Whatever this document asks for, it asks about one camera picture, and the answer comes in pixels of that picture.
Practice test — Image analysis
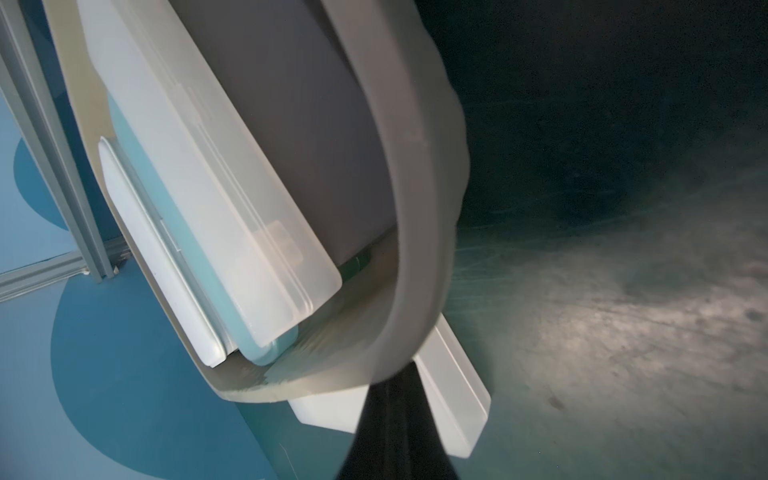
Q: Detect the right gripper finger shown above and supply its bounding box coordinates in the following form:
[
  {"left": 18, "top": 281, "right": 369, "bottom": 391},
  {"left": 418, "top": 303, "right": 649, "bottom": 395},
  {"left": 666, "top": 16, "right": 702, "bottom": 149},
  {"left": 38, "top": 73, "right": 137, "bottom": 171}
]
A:
[{"left": 337, "top": 362, "right": 458, "bottom": 479}]

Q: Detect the clear pencil case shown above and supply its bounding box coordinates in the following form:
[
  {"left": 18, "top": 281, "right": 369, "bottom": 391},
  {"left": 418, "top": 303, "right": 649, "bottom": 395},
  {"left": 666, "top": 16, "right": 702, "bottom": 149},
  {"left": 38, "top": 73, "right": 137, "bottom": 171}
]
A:
[
  {"left": 289, "top": 316, "right": 491, "bottom": 459},
  {"left": 78, "top": 1, "right": 342, "bottom": 348}
]

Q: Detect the light blue pencil case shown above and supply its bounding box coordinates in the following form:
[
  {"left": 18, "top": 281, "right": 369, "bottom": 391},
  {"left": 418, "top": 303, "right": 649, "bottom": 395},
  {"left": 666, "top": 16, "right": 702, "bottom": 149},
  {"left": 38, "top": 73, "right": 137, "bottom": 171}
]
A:
[{"left": 106, "top": 99, "right": 298, "bottom": 366}]

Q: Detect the dark green pencil case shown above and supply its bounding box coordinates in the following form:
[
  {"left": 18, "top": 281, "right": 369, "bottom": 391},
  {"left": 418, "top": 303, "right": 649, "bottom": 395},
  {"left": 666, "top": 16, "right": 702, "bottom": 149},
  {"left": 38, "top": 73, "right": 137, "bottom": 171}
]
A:
[{"left": 338, "top": 250, "right": 371, "bottom": 283}]

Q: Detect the white pencil case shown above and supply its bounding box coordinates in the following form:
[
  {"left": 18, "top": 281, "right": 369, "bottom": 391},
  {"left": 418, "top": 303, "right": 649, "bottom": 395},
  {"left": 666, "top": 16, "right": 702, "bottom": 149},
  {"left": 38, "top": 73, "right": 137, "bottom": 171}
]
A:
[{"left": 98, "top": 138, "right": 228, "bottom": 367}]

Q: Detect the beige storage box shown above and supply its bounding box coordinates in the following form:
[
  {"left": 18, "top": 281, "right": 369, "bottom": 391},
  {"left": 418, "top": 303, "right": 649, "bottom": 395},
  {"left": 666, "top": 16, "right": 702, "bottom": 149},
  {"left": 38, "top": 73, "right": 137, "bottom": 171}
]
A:
[{"left": 43, "top": 1, "right": 470, "bottom": 403}]

